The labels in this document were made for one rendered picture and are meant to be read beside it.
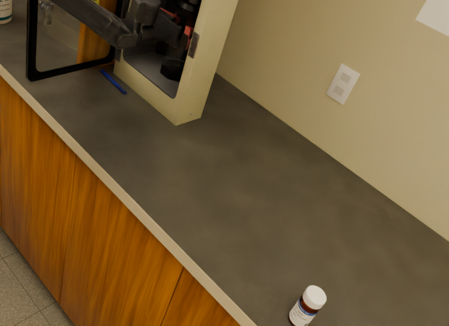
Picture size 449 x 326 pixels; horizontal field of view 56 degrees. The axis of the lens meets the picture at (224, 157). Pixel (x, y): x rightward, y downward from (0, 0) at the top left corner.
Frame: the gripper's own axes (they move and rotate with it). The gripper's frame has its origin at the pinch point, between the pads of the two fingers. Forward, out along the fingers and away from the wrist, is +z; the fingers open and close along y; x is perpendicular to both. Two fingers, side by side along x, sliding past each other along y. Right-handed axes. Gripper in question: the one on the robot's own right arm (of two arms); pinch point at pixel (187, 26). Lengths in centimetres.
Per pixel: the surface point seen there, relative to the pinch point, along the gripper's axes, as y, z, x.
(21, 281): 17, -45, 117
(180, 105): -14.6, -11.2, 16.5
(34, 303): 5, -45, 117
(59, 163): 2, -39, 40
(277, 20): -9.7, 32.4, -3.6
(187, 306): -56, -39, 42
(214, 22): -14.8, -6.7, -9.1
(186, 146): -23.8, -15.3, 23.7
